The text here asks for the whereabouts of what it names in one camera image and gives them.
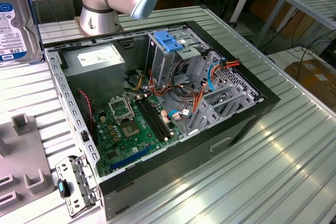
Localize blue SATA wire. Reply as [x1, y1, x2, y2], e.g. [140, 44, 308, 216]
[205, 57, 228, 93]

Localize grey power supply unit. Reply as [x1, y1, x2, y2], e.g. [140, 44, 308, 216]
[60, 43, 126, 109]

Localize green motherboard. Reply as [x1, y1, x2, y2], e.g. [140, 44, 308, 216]
[93, 91, 184, 178]

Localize yellow and black wires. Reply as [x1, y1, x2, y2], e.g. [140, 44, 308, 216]
[125, 73, 146, 91]

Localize short blue wire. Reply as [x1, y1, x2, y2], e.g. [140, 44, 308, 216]
[167, 108, 194, 122]

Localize large brown cardboard box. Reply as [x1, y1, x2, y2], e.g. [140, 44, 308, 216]
[285, 60, 336, 106]

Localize black case fan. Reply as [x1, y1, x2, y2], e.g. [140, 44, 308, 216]
[77, 90, 99, 146]

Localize black RAM slot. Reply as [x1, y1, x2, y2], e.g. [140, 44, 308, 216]
[143, 96, 172, 138]
[135, 98, 166, 143]
[146, 95, 174, 136]
[139, 97, 169, 141]

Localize metal card retention bracket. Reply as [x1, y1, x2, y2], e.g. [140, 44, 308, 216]
[55, 155, 102, 218]

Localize black and blue latch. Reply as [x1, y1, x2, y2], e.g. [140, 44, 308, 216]
[57, 178, 71, 198]

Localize perforated grey disk bay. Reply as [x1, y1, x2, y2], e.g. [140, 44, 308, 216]
[187, 50, 265, 135]

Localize black open PC case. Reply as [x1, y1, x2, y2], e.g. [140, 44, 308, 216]
[41, 20, 281, 221]

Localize blue expansion slot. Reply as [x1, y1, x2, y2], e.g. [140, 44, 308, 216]
[109, 144, 153, 172]

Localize orange power wire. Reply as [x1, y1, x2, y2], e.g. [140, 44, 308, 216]
[193, 57, 242, 114]

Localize grey optical drive bay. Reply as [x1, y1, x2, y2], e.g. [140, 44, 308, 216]
[145, 26, 211, 88]

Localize metal slat side table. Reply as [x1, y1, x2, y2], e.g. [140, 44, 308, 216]
[256, 0, 336, 49]

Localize red and black fan wire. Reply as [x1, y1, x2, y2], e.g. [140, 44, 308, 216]
[77, 89, 95, 133]

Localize orange and black wire bundle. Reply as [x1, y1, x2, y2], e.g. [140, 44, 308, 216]
[146, 69, 203, 104]

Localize grey parts rack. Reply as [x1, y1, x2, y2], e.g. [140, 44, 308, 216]
[0, 113, 56, 210]

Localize hard disk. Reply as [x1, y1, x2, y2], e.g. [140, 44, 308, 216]
[0, 0, 45, 65]

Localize blue plastic drive latch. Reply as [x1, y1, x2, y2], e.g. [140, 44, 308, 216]
[154, 31, 186, 53]

